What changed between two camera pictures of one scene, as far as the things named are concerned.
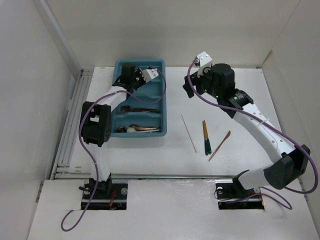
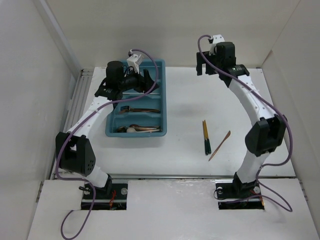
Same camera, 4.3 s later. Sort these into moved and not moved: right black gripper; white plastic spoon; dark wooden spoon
Moved: right black gripper
Not moved: dark wooden spoon; white plastic spoon
